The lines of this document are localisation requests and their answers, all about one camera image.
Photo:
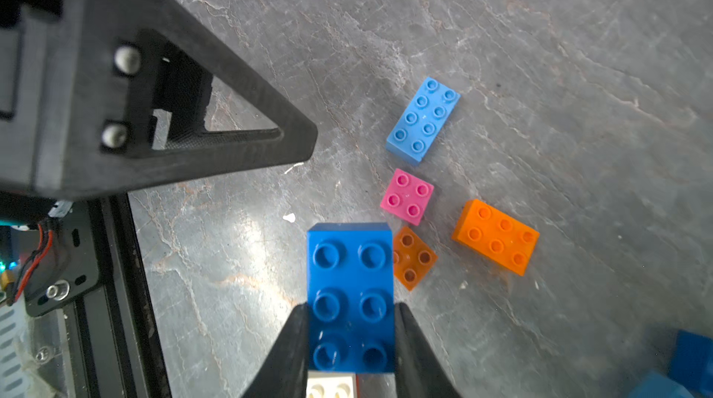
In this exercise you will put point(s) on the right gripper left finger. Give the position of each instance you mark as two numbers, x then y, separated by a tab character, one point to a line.
285	370

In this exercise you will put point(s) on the white rectangular brick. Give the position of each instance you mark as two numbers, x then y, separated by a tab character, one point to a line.
322	384

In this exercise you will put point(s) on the light blue long brick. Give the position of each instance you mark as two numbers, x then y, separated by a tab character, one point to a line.
421	121

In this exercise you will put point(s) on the orange rectangular brick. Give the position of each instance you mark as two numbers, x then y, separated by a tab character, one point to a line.
496	235

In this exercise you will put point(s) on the light blue vertical brick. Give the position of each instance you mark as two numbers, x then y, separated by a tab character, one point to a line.
656	385

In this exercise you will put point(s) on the blue rectangular brick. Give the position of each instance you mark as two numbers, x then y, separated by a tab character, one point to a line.
350	294

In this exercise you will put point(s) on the pink square brick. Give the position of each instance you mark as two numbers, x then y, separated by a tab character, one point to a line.
407	197

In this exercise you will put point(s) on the blue square brick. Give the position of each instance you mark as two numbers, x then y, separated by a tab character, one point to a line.
691	364

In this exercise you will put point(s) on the brown square brick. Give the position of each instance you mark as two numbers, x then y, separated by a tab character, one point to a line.
413	259

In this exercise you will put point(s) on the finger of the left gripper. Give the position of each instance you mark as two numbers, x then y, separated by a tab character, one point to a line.
171	102

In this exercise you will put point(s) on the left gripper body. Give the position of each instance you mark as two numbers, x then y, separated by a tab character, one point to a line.
69	108

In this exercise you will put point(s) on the white cable duct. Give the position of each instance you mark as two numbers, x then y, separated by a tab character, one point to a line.
14	382

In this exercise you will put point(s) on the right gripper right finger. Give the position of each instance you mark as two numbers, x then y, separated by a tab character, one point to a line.
417	370

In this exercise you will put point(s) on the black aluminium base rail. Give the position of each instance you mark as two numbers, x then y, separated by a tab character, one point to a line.
93	321

